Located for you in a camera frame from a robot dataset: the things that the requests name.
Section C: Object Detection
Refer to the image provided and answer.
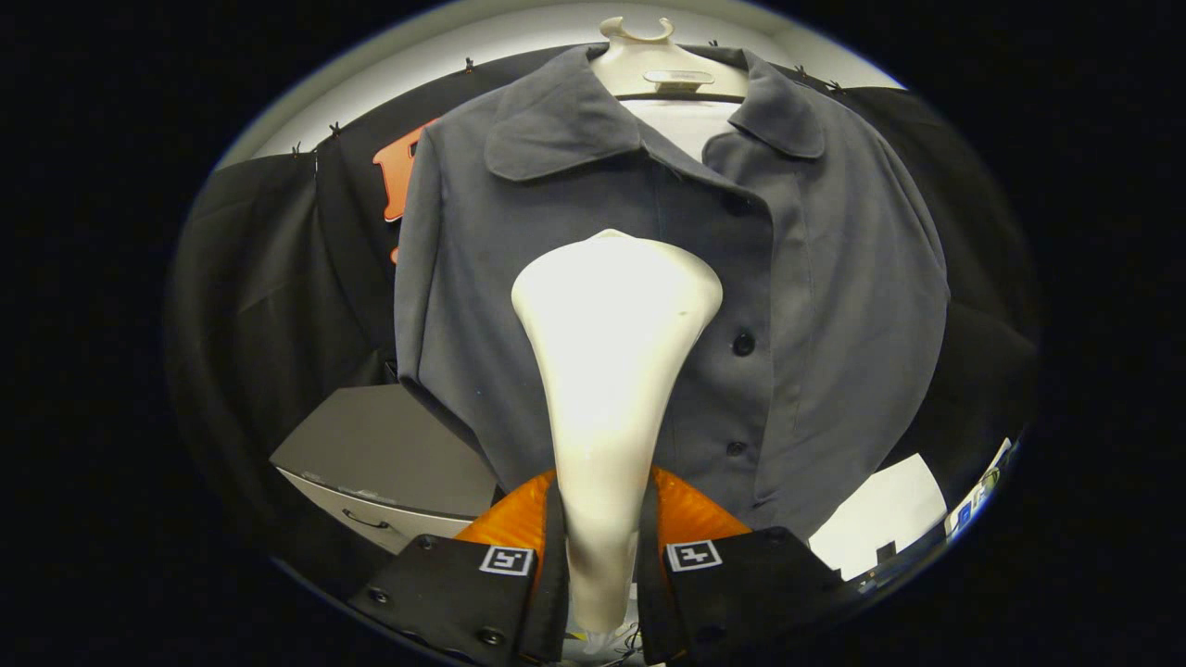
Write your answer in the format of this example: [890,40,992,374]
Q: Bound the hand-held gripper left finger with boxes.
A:
[350,468,568,666]

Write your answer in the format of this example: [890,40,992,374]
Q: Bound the row of black backdrop clips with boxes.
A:
[289,37,846,158]

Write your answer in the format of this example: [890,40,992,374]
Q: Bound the white mannequin torso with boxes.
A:
[590,16,751,165]

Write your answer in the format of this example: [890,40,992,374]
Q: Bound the white garment steamer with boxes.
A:
[511,229,725,636]

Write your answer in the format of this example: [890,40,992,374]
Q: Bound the white side shelf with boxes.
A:
[943,437,1017,540]

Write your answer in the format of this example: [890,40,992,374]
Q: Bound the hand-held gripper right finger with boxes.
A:
[637,466,858,666]

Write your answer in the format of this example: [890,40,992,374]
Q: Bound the black backdrop cloth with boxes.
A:
[167,42,1041,594]

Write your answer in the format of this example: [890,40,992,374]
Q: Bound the grey drawer cabinet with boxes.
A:
[270,384,502,557]

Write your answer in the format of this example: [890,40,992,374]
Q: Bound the dark grey button shirt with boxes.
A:
[394,42,952,544]

